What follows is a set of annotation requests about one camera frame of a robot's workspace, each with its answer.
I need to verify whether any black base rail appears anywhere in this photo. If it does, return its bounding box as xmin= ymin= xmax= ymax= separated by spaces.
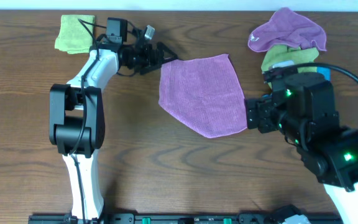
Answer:
xmin=27 ymin=213 xmax=343 ymax=224

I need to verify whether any folded light green cloth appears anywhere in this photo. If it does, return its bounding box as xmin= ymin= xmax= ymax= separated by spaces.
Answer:
xmin=55 ymin=14 xmax=95 ymax=54

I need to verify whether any crumpled blue cloth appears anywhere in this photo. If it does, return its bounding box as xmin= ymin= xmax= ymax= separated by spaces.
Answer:
xmin=316 ymin=67 xmax=331 ymax=81

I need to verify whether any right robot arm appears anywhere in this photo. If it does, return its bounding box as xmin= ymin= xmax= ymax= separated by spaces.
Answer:
xmin=246 ymin=65 xmax=358 ymax=223

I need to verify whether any crumpled purple cloth at top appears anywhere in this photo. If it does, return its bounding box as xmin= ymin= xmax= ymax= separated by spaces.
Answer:
xmin=247 ymin=7 xmax=327 ymax=52

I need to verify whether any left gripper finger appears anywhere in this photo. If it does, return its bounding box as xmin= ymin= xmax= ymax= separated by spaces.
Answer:
xmin=140 ymin=58 xmax=175 ymax=75
xmin=157 ymin=42 xmax=178 ymax=60

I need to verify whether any crumpled olive green cloth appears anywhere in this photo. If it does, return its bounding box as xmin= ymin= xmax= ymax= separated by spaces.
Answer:
xmin=261 ymin=45 xmax=319 ymax=72

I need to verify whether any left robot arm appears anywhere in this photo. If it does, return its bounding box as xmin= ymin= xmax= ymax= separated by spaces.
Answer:
xmin=49 ymin=32 xmax=178 ymax=223

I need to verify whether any purple microfiber cloth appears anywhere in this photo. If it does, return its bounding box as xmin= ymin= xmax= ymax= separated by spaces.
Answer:
xmin=158 ymin=54 xmax=247 ymax=138

